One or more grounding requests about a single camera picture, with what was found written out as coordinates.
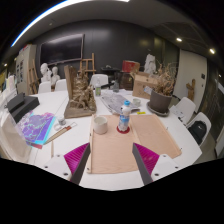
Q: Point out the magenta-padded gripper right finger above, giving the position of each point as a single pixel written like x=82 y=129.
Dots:
x=148 y=160

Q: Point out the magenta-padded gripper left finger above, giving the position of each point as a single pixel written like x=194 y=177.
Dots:
x=75 y=160

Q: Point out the white drink bottle blue cap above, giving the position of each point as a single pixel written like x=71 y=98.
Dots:
x=124 y=116

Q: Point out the thin wooden stick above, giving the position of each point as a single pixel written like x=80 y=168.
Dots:
x=52 y=154

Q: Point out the tan wooden table mat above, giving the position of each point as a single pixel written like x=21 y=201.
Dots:
x=113 y=150

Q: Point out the small white lid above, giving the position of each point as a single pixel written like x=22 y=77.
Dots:
x=57 y=127

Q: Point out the small paint jar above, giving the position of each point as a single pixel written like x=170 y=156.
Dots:
x=61 y=120

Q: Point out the white cup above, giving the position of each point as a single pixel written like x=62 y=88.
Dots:
x=100 y=126

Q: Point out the grey plant saucer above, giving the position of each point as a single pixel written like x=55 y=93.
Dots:
x=156 y=113

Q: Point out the yellow tag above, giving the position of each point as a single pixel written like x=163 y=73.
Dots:
x=141 y=113

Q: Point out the small glass cup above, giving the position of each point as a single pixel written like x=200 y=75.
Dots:
x=136 y=102

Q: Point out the white chair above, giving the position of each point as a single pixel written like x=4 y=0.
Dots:
x=60 y=85
x=44 y=87
x=100 y=80
x=200 y=128
x=187 y=106

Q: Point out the dried plant in grey pot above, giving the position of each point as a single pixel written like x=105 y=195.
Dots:
x=160 y=100

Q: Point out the brown sculpture on wooden base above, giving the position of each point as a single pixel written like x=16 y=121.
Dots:
x=80 y=98

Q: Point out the white canvas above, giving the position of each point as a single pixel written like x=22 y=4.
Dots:
x=11 y=140

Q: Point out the newspaper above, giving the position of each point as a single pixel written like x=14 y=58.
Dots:
x=115 y=101

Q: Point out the black box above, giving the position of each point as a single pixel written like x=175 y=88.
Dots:
x=16 y=101
x=26 y=108

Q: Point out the clear spray bottle green label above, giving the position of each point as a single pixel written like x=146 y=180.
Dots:
x=98 y=89

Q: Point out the cardboard box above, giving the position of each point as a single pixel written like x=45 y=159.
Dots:
x=141 y=85

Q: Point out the white plaster bust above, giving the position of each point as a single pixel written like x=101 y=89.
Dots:
x=55 y=77
x=45 y=73

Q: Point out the wooden easel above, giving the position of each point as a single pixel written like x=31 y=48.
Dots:
x=33 y=78
x=87 y=65

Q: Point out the red box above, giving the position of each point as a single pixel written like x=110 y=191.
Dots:
x=130 y=66

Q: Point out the white plaster figure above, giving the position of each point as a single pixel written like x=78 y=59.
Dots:
x=150 y=64

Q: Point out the pale cabinet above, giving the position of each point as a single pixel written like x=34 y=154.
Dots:
x=23 y=66

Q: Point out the round ceiling spotlight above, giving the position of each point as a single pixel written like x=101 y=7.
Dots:
x=179 y=39
x=212 y=51

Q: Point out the long ceiling light panel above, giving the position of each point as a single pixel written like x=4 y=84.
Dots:
x=50 y=11

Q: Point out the wooden wall figure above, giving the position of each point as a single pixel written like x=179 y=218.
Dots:
x=190 y=90

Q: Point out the black wall screen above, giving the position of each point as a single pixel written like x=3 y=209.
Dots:
x=61 y=49

